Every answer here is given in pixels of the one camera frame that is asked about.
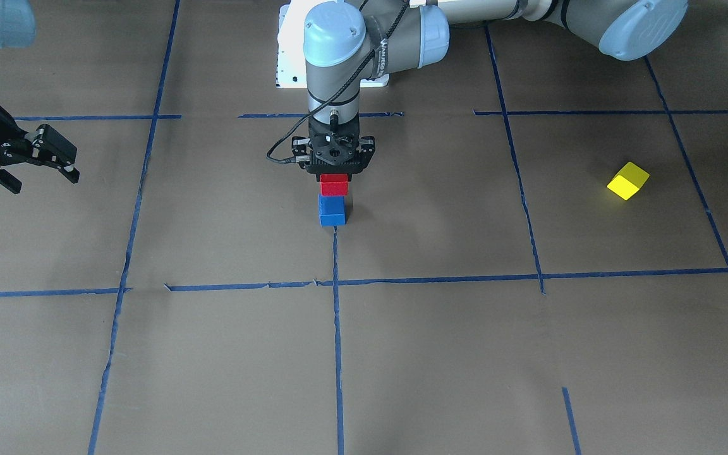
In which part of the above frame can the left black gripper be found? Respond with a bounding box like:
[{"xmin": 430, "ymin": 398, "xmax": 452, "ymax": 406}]
[{"xmin": 292, "ymin": 133, "xmax": 376, "ymax": 175}]

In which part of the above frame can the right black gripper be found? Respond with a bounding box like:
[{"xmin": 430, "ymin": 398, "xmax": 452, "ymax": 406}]
[{"xmin": 0, "ymin": 106, "xmax": 80, "ymax": 194}]

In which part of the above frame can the red block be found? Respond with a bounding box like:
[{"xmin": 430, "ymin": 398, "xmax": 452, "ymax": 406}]
[{"xmin": 318, "ymin": 174, "xmax": 350, "ymax": 198}]

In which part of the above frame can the blue block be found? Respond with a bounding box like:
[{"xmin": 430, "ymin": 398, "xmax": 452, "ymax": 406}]
[{"xmin": 318, "ymin": 194, "xmax": 347, "ymax": 227}]

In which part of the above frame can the yellow block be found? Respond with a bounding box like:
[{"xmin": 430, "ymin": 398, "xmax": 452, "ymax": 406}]
[{"xmin": 607, "ymin": 162, "xmax": 650, "ymax": 201}]

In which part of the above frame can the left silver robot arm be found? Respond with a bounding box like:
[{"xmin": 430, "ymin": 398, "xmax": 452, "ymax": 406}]
[{"xmin": 278, "ymin": 1, "xmax": 689, "ymax": 176}]

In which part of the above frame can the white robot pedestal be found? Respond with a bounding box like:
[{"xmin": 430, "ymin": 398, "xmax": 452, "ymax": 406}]
[{"xmin": 277, "ymin": 1, "xmax": 370, "ymax": 93}]

